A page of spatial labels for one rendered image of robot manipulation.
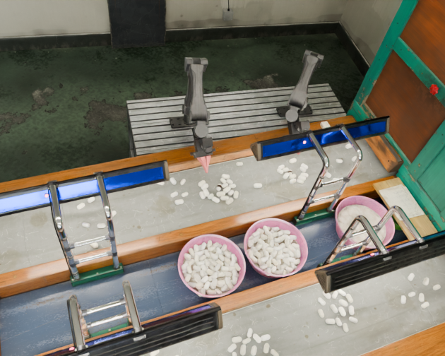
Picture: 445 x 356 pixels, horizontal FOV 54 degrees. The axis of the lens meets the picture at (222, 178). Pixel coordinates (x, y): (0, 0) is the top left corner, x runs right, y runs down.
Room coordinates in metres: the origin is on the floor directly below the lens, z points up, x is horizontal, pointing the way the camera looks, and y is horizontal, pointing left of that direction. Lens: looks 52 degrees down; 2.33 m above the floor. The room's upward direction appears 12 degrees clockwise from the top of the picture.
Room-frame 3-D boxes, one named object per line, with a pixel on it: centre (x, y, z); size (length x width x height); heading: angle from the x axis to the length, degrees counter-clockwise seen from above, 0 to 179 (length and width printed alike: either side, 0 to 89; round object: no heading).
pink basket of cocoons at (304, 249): (0.91, -0.27, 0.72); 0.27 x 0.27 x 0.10
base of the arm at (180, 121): (1.59, 0.23, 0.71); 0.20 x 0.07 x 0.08; 114
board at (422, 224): (1.24, -0.84, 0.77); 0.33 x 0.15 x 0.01; 30
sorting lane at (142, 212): (1.13, 0.04, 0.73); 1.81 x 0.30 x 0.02; 120
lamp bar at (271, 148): (1.29, -0.37, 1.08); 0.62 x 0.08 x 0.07; 120
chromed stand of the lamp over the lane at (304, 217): (1.22, -0.40, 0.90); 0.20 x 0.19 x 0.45; 120
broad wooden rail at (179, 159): (1.31, 0.14, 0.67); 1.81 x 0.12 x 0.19; 120
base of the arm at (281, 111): (1.84, -0.32, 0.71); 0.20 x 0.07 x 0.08; 114
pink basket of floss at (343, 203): (1.13, -0.65, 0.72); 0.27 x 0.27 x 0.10
